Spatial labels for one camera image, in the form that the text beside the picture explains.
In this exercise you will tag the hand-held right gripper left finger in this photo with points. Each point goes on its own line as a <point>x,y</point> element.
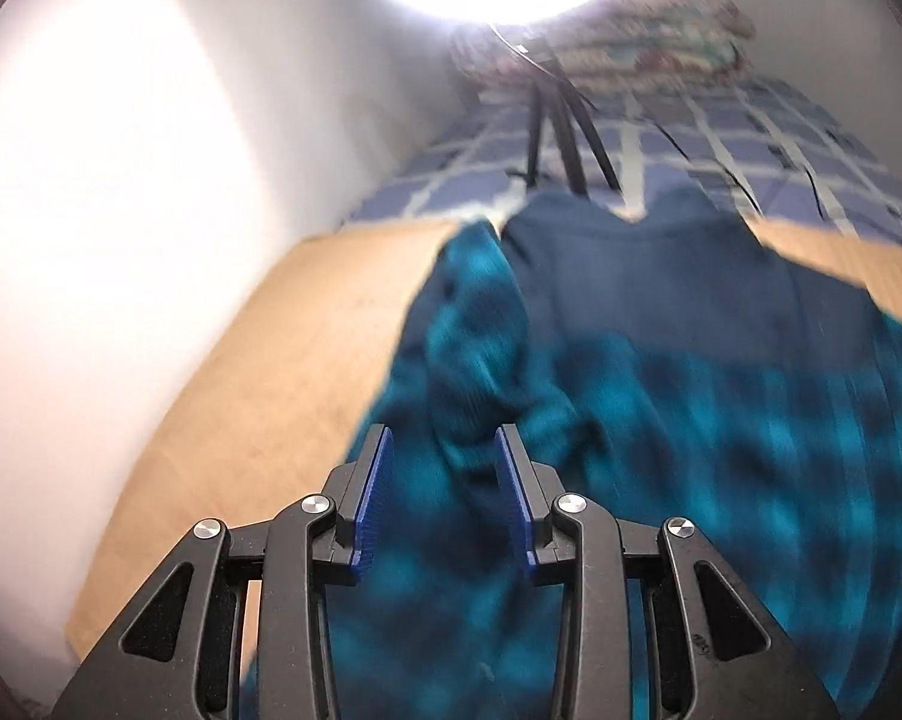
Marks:
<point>368,499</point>

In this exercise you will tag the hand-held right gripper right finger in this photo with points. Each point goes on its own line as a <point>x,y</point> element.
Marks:
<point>512,499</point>

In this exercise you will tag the teal plaid fleece jacket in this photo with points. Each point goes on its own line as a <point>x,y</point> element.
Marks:
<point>646,405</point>

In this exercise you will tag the tan blanket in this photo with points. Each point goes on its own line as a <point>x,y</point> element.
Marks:
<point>286,360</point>

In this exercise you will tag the black tripod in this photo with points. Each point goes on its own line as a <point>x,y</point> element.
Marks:
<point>567,135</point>

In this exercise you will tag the blue checked bedsheet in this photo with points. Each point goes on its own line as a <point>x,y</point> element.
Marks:
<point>758,135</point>

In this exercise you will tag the floral pillow pile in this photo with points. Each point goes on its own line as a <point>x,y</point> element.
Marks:
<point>646,37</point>

